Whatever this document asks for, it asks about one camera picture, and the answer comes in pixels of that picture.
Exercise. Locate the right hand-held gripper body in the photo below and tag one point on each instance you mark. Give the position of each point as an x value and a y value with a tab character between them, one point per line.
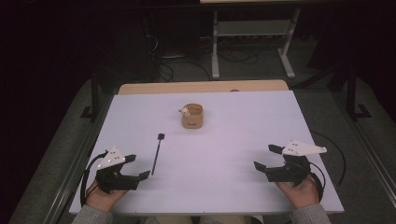
292	168

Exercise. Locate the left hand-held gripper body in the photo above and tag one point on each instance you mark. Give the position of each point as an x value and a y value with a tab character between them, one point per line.
109	179

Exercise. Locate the thin black stick square head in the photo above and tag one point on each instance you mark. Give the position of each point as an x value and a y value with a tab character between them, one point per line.
157	154

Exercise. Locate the tan round holder cup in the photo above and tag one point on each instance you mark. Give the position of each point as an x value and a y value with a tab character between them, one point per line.
193	119

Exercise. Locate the person's left hand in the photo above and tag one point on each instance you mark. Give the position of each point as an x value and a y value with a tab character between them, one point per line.
104	199

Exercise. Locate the person's right hand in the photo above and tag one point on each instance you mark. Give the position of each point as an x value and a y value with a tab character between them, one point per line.
300	194

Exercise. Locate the black metal stand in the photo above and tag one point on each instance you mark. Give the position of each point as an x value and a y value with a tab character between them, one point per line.
352	93
94	99

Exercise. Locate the small hedgehog figure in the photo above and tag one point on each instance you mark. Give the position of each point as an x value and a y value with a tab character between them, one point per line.
184	110

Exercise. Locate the wooden table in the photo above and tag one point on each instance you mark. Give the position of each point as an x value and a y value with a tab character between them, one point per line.
202	86

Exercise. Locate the metal frame rail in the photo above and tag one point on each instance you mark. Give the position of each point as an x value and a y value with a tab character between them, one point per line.
71	183
373	161

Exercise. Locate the white metal desk frame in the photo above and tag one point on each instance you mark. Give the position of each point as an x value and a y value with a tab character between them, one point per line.
214	46

